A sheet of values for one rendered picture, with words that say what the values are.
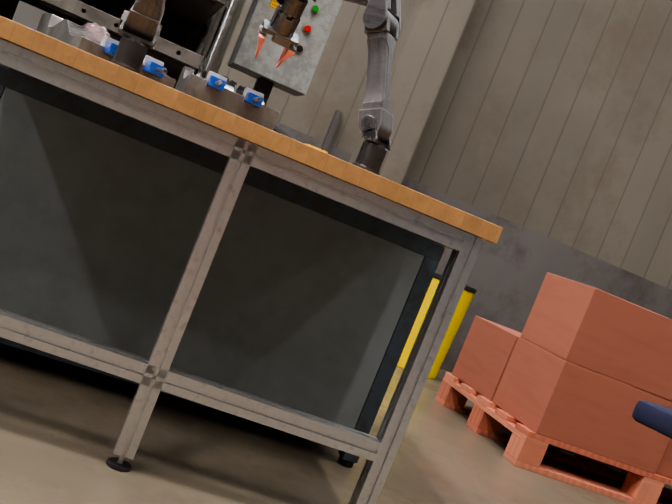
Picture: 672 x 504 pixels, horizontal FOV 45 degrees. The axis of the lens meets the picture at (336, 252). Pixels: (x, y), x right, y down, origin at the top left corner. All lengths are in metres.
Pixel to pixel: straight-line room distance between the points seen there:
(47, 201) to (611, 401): 2.49
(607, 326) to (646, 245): 2.57
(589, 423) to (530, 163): 2.45
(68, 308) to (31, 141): 0.44
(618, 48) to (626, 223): 1.20
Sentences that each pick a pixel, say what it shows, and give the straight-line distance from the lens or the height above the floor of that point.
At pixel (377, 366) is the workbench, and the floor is 0.32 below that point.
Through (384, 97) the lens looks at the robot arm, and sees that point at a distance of 2.00.
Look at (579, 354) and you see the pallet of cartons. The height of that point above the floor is 0.53.
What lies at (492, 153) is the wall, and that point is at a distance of 5.61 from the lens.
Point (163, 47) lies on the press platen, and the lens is 3.07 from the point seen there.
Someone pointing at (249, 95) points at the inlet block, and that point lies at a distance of 2.25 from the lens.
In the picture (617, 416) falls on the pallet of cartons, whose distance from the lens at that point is 3.79.
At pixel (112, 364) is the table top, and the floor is 0.21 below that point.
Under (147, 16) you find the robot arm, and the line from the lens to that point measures 1.93.
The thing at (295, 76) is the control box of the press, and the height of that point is 1.12.
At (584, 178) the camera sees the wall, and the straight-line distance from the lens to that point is 5.90.
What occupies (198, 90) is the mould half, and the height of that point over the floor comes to 0.86.
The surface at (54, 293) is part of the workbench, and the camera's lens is 2.27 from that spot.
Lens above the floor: 0.68
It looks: 2 degrees down
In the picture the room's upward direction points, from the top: 22 degrees clockwise
